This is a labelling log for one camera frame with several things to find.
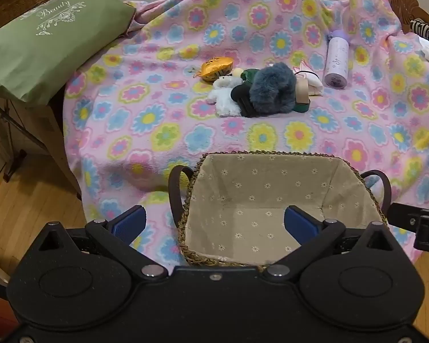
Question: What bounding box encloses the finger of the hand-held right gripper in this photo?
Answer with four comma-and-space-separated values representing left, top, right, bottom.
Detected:
389, 202, 429, 254

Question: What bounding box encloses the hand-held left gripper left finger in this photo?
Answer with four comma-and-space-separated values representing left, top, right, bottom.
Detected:
39, 205, 167, 281

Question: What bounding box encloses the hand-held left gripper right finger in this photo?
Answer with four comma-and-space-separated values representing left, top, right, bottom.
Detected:
264, 205, 394, 281

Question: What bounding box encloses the woven basket with fabric liner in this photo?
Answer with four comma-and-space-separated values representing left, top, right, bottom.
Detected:
168, 150, 392, 268

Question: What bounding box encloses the beige tape roll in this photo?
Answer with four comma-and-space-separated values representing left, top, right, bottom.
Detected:
295, 78, 311, 103

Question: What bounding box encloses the white plush teddy bear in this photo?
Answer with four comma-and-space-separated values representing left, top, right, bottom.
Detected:
207, 75, 245, 117

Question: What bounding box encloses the plush doll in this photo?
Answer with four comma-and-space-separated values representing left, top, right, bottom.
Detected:
240, 69, 261, 86

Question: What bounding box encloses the pink floral fleece blanket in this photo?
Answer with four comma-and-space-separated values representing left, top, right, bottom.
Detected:
62, 0, 429, 268

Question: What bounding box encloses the wooden cabinet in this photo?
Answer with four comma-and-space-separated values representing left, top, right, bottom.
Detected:
0, 91, 81, 201

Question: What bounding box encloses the black foam-tipped cylinder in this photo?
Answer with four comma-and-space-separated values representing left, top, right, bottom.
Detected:
231, 85, 261, 118

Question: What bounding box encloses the white cotton pad packet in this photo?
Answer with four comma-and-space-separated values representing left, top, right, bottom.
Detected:
295, 66, 324, 97

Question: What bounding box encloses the blue-grey furry plush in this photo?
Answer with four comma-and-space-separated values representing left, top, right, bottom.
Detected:
248, 62, 297, 114

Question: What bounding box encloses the white and purple bottle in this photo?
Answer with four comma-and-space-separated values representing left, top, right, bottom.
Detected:
323, 29, 351, 89

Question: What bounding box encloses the orange plush pouch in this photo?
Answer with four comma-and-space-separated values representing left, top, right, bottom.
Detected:
195, 57, 235, 82

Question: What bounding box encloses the green printed pillow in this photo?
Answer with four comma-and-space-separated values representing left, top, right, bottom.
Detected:
0, 0, 136, 106

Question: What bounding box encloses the zebra striped item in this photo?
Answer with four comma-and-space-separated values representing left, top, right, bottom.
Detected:
409, 19, 429, 40

